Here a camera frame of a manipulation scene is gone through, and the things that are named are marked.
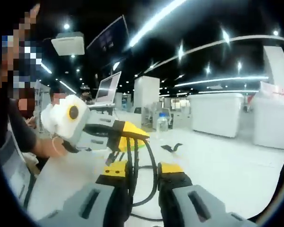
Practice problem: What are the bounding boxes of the dark hanging screen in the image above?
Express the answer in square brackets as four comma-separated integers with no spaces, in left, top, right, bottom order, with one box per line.
[86,15,130,59]

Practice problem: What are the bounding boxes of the white ceiling air conditioner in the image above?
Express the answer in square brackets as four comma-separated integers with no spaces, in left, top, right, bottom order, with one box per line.
[51,32,86,56]

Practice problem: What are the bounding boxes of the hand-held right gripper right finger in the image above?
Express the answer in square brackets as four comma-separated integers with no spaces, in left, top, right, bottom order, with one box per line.
[157,162,257,227]

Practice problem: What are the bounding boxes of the grey flat device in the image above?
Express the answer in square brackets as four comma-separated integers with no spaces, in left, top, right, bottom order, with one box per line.
[0,132,37,209]

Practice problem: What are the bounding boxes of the white desktop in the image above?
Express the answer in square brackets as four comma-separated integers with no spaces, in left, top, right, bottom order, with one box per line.
[26,127,284,227]

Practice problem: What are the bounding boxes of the person's left hand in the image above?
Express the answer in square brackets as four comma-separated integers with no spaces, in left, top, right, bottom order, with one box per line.
[51,136,70,157]

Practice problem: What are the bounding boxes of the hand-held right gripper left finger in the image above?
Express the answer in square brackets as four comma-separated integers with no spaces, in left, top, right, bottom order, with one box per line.
[37,160,133,227]

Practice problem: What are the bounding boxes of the white plastic bag red print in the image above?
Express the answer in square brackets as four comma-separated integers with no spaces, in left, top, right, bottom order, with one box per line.
[260,81,284,97]

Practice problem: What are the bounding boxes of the clear water bottle blue cap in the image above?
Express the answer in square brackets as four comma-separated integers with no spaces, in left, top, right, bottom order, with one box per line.
[156,112,169,139]

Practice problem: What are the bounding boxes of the black data cable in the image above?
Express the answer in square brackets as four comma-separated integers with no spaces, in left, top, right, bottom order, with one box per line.
[84,124,165,222]

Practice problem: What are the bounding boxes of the white storage bin with bag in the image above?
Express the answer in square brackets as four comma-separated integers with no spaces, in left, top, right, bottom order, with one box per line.
[252,81,284,150]

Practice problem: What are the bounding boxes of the black Velcro strap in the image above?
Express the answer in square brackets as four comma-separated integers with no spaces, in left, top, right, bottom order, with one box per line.
[160,142,184,154]

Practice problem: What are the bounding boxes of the silver laptop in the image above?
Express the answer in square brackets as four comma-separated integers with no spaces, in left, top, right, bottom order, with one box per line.
[89,70,123,112]

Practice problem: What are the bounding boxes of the person's dark shirt sleeve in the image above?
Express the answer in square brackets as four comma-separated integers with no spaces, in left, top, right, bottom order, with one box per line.
[0,94,38,152]

